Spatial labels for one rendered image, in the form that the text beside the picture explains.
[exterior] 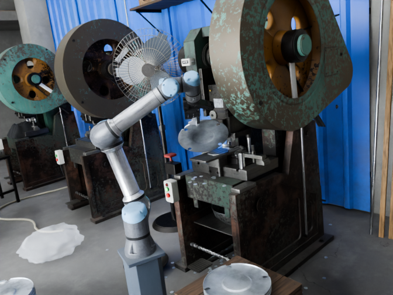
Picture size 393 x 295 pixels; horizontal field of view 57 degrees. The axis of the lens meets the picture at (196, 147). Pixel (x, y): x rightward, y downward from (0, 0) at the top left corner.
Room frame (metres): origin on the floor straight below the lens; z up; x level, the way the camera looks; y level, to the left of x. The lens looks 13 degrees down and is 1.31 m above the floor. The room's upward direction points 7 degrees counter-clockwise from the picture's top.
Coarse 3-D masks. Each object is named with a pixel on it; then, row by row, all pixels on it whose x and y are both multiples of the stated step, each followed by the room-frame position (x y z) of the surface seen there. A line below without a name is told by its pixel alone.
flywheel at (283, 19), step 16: (288, 0) 1.93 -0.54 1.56; (304, 0) 1.98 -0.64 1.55; (272, 16) 1.84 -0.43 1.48; (288, 16) 1.92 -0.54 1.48; (304, 16) 2.02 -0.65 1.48; (272, 32) 1.83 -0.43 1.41; (288, 32) 1.80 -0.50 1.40; (304, 32) 1.81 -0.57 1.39; (272, 48) 1.82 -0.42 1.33; (288, 48) 1.76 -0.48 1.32; (304, 48) 1.76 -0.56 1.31; (272, 64) 1.81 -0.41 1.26; (288, 64) 1.91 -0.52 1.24; (304, 64) 2.01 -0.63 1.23; (272, 80) 1.81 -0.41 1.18; (288, 80) 1.90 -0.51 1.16; (304, 80) 2.00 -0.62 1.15; (288, 96) 1.90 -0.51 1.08
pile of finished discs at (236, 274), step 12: (240, 264) 1.52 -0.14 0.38; (216, 276) 1.45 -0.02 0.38; (228, 276) 1.43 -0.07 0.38; (240, 276) 1.42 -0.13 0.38; (252, 276) 1.42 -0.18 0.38; (264, 276) 1.42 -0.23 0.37; (204, 288) 1.37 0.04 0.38; (216, 288) 1.36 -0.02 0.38; (228, 288) 1.35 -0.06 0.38; (240, 288) 1.34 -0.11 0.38; (252, 288) 1.34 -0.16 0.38; (264, 288) 1.33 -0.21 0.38
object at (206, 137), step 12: (204, 120) 1.95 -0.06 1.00; (180, 132) 1.99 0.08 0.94; (192, 132) 2.00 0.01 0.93; (204, 132) 2.02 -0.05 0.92; (216, 132) 2.03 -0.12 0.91; (228, 132) 2.04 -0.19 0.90; (180, 144) 2.06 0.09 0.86; (192, 144) 2.07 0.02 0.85; (204, 144) 2.09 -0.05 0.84; (216, 144) 2.10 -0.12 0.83
